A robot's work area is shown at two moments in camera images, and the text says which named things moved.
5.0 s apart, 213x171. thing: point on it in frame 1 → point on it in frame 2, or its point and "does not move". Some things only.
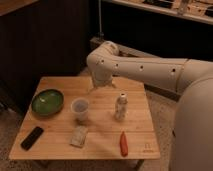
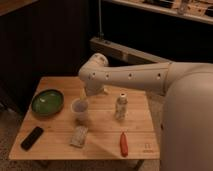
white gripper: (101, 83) → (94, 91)
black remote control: (32, 138) does not move
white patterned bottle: (121, 107) does not move
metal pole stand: (100, 34) does not move
